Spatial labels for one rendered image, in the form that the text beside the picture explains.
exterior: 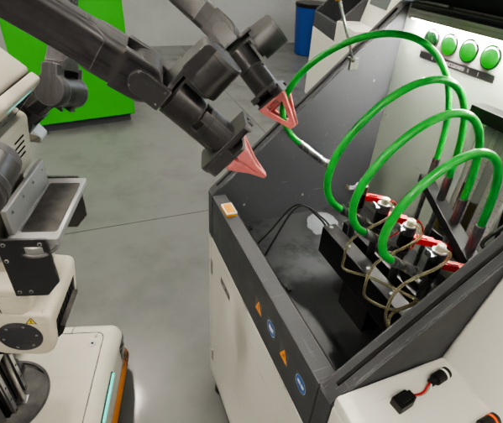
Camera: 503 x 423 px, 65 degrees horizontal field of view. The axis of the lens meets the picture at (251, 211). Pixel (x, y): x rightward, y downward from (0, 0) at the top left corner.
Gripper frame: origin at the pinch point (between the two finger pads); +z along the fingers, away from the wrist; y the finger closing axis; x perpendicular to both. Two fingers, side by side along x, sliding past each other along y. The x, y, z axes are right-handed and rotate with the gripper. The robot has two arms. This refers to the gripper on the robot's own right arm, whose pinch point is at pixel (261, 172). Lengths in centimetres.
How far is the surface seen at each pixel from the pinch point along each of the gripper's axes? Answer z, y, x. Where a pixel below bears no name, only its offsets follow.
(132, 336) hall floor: 50, -122, 63
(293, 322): 24.6, -16.3, -8.9
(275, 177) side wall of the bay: 26, -12, 43
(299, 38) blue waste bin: 170, 19, 621
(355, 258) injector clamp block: 35.0, -2.9, 6.2
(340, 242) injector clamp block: 33.6, -4.2, 12.0
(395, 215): 14.5, 12.5, -12.1
